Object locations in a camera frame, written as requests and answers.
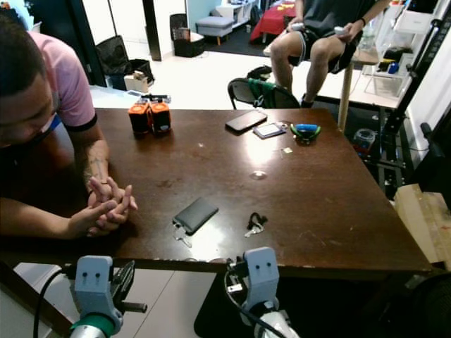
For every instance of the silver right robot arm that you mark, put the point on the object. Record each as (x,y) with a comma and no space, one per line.
(275,324)

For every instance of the tattooed left forearm of person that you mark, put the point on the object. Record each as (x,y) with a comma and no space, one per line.
(90,158)

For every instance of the bare right forearm of person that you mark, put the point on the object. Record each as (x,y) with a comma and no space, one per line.
(35,220)

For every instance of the person's right hand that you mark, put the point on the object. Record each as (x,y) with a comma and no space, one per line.
(95,220)

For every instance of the person's left hand with ring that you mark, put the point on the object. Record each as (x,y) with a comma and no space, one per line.
(109,191)

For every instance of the silver key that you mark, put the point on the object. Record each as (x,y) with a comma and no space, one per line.
(182,236)

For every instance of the black leather key wallet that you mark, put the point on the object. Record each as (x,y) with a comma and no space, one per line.
(196,215)

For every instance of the small clear round disc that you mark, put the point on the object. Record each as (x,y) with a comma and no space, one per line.
(258,174)

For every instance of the small brass metal piece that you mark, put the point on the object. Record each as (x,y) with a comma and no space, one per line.
(287,151)

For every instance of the small blue screen device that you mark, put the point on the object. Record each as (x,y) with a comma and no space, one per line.
(269,130)

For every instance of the black smartphone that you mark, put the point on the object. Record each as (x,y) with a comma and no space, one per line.
(246,120)

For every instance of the orange black power tool battery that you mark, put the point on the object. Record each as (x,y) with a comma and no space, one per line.
(161,117)
(139,120)

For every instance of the black flat gadget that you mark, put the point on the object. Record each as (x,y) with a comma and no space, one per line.
(149,98)

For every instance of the clear plastic cup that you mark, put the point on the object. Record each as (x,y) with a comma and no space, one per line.
(364,139)

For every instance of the light wooden plank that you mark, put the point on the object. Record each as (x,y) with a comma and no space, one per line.
(423,218)

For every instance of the small cardboard box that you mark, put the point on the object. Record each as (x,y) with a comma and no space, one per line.
(136,84)

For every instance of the small black bag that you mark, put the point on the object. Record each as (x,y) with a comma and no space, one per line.
(259,71)

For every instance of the person in pink shirt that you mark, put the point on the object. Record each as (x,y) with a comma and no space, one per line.
(63,77)

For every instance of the large black bag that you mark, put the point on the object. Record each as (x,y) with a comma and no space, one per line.
(113,56)

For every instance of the seated person in black shorts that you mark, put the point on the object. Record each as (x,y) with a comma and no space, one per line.
(320,49)

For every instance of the clear plastic storage bin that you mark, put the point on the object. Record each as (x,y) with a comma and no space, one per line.
(387,84)

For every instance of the grey ottoman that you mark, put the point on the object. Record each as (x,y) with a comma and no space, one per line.
(213,25)

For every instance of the black metal stand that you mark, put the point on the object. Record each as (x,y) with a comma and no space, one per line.
(412,91)

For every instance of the white handheld controller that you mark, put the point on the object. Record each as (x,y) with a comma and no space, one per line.
(342,31)
(299,27)

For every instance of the red cloth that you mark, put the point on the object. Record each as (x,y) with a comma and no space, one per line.
(271,20)

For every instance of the white plastic storage box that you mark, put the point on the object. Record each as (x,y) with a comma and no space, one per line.
(412,21)

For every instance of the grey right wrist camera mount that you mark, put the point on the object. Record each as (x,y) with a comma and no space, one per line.
(261,274)

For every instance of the black door frame post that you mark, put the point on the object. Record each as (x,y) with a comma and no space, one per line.
(151,28)

